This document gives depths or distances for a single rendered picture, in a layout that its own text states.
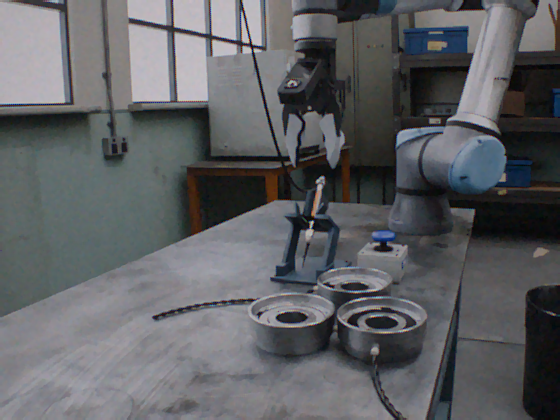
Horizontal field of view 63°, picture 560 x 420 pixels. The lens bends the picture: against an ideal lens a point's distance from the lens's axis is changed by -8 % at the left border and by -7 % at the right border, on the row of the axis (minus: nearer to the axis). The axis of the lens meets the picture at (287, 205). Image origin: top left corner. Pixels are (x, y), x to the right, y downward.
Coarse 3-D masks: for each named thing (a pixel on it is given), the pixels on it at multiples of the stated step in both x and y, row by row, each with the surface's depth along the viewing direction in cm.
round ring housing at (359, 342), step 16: (352, 304) 60; (368, 304) 61; (384, 304) 61; (400, 304) 60; (416, 304) 58; (368, 320) 58; (384, 320) 58; (400, 320) 57; (352, 336) 53; (368, 336) 52; (384, 336) 51; (400, 336) 51; (416, 336) 52; (352, 352) 54; (368, 352) 53; (384, 352) 52; (400, 352) 52; (416, 352) 54
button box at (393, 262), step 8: (368, 248) 82; (376, 248) 80; (384, 248) 80; (392, 248) 80; (400, 248) 81; (360, 256) 79; (368, 256) 78; (376, 256) 78; (384, 256) 77; (392, 256) 77; (400, 256) 77; (360, 264) 79; (368, 264) 79; (376, 264) 78; (384, 264) 77; (392, 264) 77; (400, 264) 77; (392, 272) 77; (400, 272) 77; (392, 280) 77; (400, 280) 78
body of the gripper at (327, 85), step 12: (300, 48) 79; (312, 48) 78; (324, 48) 78; (324, 60) 81; (324, 72) 81; (324, 84) 79; (336, 84) 81; (312, 96) 80; (324, 96) 79; (300, 108) 81; (312, 108) 80; (324, 108) 80
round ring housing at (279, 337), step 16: (256, 304) 61; (272, 304) 63; (288, 304) 63; (304, 304) 63; (320, 304) 62; (256, 320) 56; (272, 320) 58; (288, 320) 61; (304, 320) 60; (320, 320) 55; (256, 336) 56; (272, 336) 54; (288, 336) 54; (304, 336) 54; (320, 336) 55; (272, 352) 56; (288, 352) 55; (304, 352) 55
